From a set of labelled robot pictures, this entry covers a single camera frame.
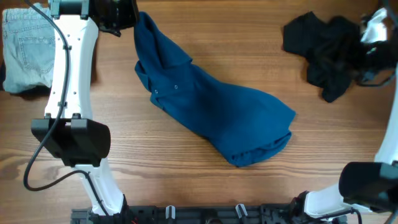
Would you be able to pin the blue polo shirt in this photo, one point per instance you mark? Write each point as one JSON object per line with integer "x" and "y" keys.
{"x": 245, "y": 125}

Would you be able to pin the folded black garment under jeans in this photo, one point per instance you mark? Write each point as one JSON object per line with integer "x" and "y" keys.
{"x": 35, "y": 92}

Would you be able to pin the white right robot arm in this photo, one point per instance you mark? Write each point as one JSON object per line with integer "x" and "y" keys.
{"x": 363, "y": 186}

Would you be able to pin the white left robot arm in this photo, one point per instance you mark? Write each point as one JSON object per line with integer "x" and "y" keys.
{"x": 67, "y": 129}

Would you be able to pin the crumpled black shirt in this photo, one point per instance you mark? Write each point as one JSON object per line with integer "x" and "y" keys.
{"x": 333, "y": 50}

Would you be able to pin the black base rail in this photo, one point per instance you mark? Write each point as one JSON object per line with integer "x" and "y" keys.
{"x": 261, "y": 214}

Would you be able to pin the folded light blue jeans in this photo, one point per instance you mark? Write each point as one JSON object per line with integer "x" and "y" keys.
{"x": 28, "y": 50}

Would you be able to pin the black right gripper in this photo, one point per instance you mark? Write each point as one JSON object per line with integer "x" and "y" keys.
{"x": 364, "y": 54}

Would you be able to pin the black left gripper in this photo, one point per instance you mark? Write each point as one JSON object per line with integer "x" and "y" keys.
{"x": 125, "y": 22}

